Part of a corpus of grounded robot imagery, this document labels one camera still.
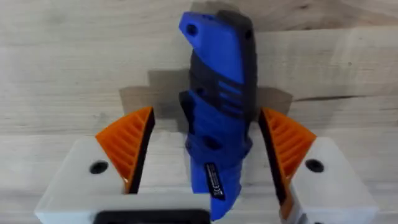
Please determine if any blue electric screwdriver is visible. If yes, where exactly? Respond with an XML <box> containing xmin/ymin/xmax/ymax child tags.
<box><xmin>177</xmin><ymin>9</ymin><xmax>259</xmax><ymax>222</ymax></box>

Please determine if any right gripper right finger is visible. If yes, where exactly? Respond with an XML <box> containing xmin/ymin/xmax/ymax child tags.
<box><xmin>257</xmin><ymin>107</ymin><xmax>381</xmax><ymax>224</ymax></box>

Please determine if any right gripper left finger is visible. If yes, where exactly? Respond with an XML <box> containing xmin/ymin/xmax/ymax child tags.
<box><xmin>33</xmin><ymin>105</ymin><xmax>156</xmax><ymax>224</ymax></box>

